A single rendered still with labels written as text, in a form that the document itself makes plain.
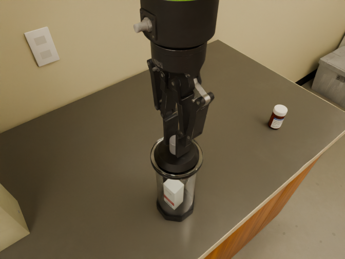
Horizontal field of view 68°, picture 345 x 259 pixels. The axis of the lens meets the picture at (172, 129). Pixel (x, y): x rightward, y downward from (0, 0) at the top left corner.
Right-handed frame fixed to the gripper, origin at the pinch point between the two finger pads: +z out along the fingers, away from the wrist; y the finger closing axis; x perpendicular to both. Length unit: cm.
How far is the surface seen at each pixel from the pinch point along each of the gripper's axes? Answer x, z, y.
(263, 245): 54, 122, 17
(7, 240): -37.5, 25.5, -16.1
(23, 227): -33.3, 24.3, -16.1
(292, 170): 33.9, 28.0, 13.0
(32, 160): -26, 28, -38
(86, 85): 3, 26, -59
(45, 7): -2, -5, -59
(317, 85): 206, 114, -45
